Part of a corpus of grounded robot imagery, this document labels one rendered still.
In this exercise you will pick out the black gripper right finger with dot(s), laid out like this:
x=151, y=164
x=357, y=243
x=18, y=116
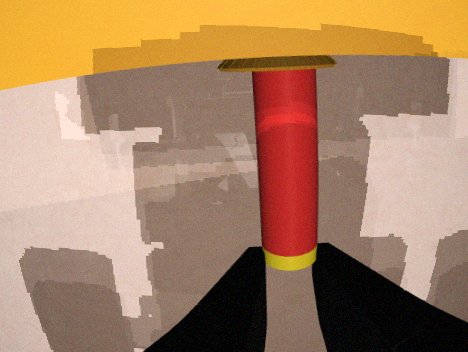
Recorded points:
x=361, y=311

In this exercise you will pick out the red cylinder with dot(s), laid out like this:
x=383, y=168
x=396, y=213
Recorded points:
x=287, y=153

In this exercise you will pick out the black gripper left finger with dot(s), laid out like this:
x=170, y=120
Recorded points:
x=232, y=317

